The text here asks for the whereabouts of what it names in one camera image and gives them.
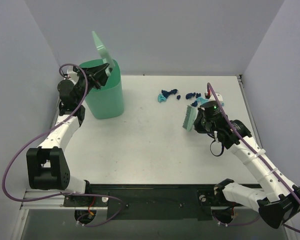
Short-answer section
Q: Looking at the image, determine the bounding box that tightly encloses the green hand brush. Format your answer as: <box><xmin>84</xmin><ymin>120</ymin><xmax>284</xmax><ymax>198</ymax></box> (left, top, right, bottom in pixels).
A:
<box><xmin>182</xmin><ymin>105</ymin><xmax>197</xmax><ymax>132</ymax></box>

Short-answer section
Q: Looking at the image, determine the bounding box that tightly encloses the green plastic dustpan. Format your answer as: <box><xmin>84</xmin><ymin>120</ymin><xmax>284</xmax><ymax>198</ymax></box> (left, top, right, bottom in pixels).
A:
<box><xmin>91</xmin><ymin>31</ymin><xmax>116</xmax><ymax>77</ymax></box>

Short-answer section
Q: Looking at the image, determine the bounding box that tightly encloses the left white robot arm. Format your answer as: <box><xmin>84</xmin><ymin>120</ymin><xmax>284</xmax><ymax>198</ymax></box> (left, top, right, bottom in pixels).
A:
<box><xmin>26</xmin><ymin>63</ymin><xmax>112</xmax><ymax>206</ymax></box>

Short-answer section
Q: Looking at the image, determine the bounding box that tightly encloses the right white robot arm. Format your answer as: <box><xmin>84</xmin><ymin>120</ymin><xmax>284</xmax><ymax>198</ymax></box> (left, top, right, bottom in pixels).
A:
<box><xmin>193</xmin><ymin>100</ymin><xmax>300</xmax><ymax>229</ymax></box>

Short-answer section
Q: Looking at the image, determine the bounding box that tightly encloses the green plastic waste bin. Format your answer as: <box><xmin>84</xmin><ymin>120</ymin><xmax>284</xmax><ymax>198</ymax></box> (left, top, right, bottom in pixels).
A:
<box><xmin>85</xmin><ymin>61</ymin><xmax>124</xmax><ymax>120</ymax></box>

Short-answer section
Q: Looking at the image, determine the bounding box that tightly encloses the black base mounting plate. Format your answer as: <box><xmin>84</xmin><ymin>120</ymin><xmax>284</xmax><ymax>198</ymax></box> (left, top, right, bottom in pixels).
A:
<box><xmin>62</xmin><ymin>183</ymin><xmax>256</xmax><ymax>222</ymax></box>

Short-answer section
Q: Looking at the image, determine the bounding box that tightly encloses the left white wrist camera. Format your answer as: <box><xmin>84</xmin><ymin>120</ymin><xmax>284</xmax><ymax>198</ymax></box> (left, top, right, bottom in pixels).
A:
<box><xmin>66</xmin><ymin>66</ymin><xmax>79</xmax><ymax>83</ymax></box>

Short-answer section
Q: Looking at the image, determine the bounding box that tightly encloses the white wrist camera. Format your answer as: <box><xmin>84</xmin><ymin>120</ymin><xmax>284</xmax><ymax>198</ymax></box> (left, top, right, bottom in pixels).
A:
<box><xmin>205</xmin><ymin>91</ymin><xmax>225</xmax><ymax>107</ymax></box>
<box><xmin>66</xmin><ymin>66</ymin><xmax>79</xmax><ymax>83</ymax></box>

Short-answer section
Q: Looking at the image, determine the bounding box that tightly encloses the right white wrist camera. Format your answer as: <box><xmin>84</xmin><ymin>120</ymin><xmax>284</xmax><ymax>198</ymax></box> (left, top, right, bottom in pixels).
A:
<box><xmin>205</xmin><ymin>91</ymin><xmax>225</xmax><ymax>107</ymax></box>

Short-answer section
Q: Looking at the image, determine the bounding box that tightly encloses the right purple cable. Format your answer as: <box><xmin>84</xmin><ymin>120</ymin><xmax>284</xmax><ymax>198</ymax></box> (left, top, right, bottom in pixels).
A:
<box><xmin>206</xmin><ymin>82</ymin><xmax>300</xmax><ymax>235</ymax></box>

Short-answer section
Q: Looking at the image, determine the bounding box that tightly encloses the purple cable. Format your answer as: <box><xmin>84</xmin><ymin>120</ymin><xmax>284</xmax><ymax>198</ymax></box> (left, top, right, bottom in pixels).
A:
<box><xmin>2</xmin><ymin>63</ymin><xmax>125</xmax><ymax>228</ymax></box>
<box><xmin>206</xmin><ymin>82</ymin><xmax>300</xmax><ymax>235</ymax></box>

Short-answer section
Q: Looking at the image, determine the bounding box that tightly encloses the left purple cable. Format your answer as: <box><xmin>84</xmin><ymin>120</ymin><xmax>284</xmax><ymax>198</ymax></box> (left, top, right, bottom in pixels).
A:
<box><xmin>2</xmin><ymin>63</ymin><xmax>125</xmax><ymax>228</ymax></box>

